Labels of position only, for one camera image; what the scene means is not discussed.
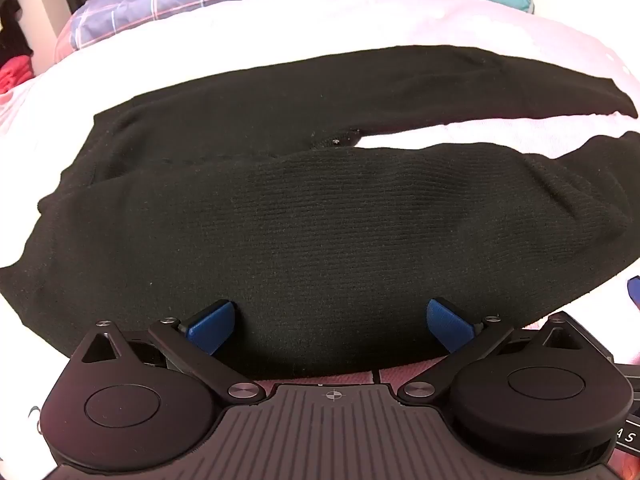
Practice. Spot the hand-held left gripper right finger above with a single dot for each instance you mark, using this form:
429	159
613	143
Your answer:
450	325

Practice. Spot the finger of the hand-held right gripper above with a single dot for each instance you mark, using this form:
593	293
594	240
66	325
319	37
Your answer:
635	292

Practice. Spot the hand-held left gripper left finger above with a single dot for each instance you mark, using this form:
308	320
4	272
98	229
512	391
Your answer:
212	325

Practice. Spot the black pants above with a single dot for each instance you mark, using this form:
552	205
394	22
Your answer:
320	240

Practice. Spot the pink flowered blanket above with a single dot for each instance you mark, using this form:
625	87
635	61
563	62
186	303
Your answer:
300	25

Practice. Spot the red cloth pile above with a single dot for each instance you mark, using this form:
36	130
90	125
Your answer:
15	72

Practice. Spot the black hanging garment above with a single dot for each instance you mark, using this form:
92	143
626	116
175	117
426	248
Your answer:
12	25

